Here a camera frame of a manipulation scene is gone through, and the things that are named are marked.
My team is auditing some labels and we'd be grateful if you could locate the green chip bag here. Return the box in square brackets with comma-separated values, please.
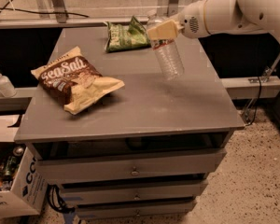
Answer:
[105, 16, 150, 53]

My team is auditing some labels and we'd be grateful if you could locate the black cable bundle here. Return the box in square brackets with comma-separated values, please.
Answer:
[46, 184, 77, 215]

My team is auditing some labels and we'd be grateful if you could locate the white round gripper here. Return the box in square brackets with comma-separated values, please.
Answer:
[147, 0, 209, 40]

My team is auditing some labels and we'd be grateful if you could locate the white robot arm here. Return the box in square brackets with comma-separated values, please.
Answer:
[147, 0, 280, 45]

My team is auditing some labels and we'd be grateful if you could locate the hand sanitizer pump bottle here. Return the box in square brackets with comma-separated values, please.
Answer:
[0, 73, 17, 97]

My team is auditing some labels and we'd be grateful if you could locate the clear plastic water bottle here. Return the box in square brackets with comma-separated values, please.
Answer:
[146, 8, 186, 81]

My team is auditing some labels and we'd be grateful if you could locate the sea salt chip bag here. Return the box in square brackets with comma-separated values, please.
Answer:
[31, 47, 124, 115]

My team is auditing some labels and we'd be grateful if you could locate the metal frame rail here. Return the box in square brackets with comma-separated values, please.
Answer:
[0, 0, 182, 29]

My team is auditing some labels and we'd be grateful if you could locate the grey drawer cabinet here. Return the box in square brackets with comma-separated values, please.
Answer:
[16, 27, 243, 220]

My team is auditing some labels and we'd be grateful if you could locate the white cardboard box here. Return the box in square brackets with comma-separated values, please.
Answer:
[0, 115, 48, 217]

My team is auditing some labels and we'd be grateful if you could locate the green can in box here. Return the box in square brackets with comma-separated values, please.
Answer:
[2, 156, 18, 178]

